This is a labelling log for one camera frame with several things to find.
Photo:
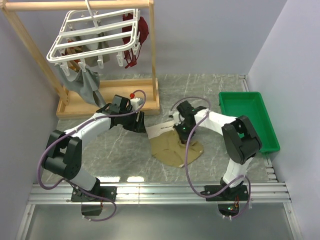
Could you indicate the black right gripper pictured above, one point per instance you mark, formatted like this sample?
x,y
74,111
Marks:
x,y
182,136

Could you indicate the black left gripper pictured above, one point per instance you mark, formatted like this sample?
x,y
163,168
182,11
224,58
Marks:
x,y
137,126

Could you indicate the tan underwear with white waistband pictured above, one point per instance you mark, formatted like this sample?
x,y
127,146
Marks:
x,y
166,145

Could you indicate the white plastic clip hanger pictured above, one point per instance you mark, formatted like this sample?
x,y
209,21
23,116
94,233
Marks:
x,y
100,33

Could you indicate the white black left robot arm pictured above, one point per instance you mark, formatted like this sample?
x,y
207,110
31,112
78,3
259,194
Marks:
x,y
63,153

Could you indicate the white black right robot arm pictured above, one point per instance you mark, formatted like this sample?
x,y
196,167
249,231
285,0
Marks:
x,y
240,139

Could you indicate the grey underwear hanging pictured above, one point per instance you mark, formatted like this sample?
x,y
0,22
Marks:
x,y
85,83

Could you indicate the brown patterned underwear hanging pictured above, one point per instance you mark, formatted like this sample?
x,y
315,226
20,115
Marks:
x,y
75,64

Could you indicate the dark red underwear hanging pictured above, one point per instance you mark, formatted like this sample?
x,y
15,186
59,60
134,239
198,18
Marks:
x,y
131,56

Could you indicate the green plastic bin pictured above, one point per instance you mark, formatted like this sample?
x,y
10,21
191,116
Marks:
x,y
251,105

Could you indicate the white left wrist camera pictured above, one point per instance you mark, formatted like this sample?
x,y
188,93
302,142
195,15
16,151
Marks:
x,y
135,102

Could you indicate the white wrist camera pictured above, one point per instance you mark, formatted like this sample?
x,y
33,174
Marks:
x,y
135,102
175,115

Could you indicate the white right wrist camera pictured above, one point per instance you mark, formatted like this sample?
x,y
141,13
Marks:
x,y
175,115

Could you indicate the wooden drying rack frame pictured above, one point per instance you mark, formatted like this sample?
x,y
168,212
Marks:
x,y
70,104

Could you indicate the aluminium mounting rail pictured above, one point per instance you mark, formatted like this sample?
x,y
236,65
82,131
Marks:
x,y
142,193

